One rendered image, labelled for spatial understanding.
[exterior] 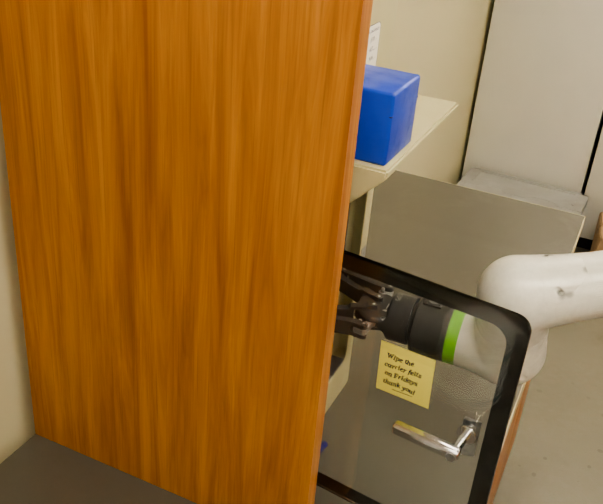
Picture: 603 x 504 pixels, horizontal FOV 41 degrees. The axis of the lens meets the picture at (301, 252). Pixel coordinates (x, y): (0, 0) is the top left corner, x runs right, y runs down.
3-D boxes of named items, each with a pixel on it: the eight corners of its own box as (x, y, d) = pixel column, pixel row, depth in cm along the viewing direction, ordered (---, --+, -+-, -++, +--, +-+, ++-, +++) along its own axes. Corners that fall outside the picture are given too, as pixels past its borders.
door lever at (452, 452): (407, 415, 106) (409, 400, 105) (474, 445, 102) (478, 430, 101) (388, 438, 102) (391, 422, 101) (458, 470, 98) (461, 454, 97)
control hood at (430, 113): (293, 223, 103) (298, 150, 98) (379, 147, 129) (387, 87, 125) (376, 247, 99) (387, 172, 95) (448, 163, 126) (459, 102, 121)
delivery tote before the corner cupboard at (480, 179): (436, 253, 400) (446, 193, 384) (460, 222, 433) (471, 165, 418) (558, 289, 378) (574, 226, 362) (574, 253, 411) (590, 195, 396)
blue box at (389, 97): (309, 148, 99) (315, 77, 95) (340, 126, 107) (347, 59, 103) (385, 167, 96) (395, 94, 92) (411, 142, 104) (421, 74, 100)
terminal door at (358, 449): (287, 465, 124) (308, 236, 105) (472, 561, 111) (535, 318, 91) (284, 468, 123) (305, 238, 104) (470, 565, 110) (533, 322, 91)
